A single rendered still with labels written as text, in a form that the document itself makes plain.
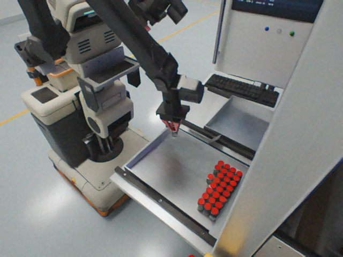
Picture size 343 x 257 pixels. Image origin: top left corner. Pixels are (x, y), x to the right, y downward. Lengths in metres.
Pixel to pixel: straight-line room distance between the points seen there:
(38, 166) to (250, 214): 1.97
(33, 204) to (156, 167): 1.34
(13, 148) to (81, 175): 1.00
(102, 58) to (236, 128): 0.64
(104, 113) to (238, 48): 0.83
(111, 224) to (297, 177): 1.52
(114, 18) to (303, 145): 0.42
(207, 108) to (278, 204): 0.77
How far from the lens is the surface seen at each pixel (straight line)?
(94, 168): 1.60
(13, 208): 2.04
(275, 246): 0.39
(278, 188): 0.28
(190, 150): 0.83
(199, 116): 0.97
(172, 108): 0.67
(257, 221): 0.35
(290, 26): 1.28
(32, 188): 2.06
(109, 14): 0.51
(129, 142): 1.68
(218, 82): 1.31
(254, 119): 1.01
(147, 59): 0.55
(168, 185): 0.74
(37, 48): 0.79
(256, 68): 1.38
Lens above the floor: 1.53
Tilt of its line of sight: 45 degrees down
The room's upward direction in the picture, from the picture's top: straight up
